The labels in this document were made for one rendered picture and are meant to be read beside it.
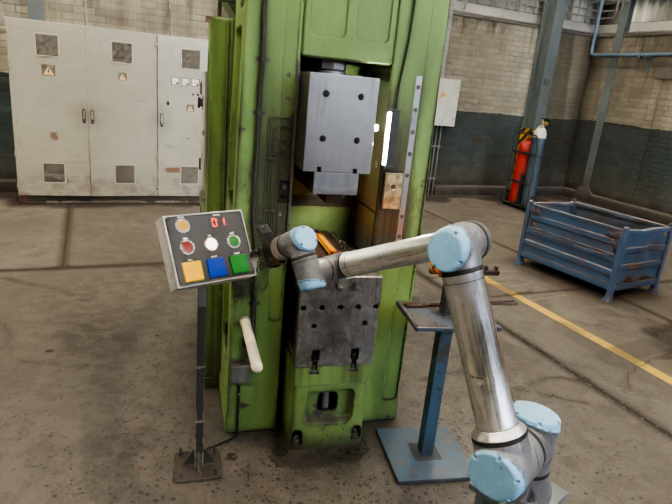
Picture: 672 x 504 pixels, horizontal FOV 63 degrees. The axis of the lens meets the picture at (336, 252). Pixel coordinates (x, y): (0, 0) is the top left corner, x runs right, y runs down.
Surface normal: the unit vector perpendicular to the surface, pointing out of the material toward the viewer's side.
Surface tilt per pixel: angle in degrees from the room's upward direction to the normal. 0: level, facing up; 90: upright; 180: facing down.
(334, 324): 90
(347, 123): 90
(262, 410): 90
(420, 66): 90
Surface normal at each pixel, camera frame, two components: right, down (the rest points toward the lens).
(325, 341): 0.26, 0.31
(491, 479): -0.62, 0.26
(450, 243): -0.66, 0.04
